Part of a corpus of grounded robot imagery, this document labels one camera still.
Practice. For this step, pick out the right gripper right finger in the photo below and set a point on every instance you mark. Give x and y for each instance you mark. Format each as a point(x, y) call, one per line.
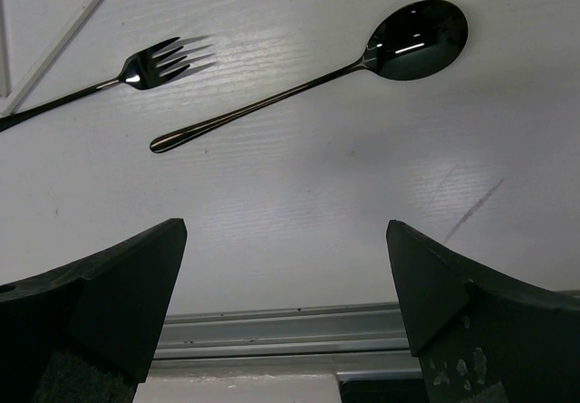
point(480, 335)

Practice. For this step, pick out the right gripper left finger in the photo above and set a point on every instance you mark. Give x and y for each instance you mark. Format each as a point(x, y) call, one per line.
point(87, 331)

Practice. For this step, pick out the black fork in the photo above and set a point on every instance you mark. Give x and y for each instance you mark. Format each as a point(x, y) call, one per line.
point(147, 69)

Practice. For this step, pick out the black spoon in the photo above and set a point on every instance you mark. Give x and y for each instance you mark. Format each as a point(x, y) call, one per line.
point(414, 42)

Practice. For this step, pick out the aluminium table frame rail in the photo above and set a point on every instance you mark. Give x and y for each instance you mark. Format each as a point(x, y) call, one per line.
point(365, 341)

